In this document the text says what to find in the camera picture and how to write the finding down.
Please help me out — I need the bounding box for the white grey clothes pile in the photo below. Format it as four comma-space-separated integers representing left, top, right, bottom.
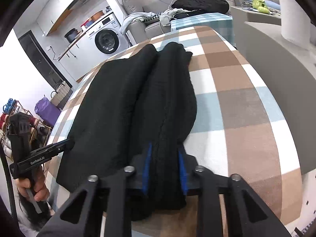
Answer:
120, 9, 189, 34

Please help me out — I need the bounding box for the black knit sweater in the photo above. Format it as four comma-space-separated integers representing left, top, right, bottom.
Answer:
57, 42, 197, 220

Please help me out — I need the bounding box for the white front-load washing machine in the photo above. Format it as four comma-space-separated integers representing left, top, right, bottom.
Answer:
83, 12, 130, 61

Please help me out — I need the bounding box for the black quilted jacket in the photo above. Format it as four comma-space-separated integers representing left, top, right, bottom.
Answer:
171, 0, 230, 14

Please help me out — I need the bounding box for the blue plaid side table cloth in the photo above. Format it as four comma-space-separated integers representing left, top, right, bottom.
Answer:
171, 13, 236, 47

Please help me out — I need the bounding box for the wooden shoe rack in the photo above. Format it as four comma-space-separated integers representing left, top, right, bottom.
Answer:
1, 98, 52, 161

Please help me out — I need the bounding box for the white paper towel roll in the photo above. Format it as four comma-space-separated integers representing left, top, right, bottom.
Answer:
279, 0, 311, 50

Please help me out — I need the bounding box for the woven laundry basket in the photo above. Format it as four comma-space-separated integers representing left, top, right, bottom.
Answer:
50, 81, 73, 110

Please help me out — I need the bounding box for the green toy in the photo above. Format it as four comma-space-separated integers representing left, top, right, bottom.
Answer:
252, 0, 270, 14

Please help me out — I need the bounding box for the person's left hand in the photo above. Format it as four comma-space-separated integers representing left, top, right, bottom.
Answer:
15, 166, 50, 202

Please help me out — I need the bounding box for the black cooking pot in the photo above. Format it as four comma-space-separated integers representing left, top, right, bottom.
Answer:
64, 28, 79, 43

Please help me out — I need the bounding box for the grey sofa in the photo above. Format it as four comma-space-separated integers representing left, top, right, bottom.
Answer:
121, 0, 171, 45

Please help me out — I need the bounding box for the purple bag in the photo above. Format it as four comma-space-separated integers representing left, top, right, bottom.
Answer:
34, 97, 60, 127

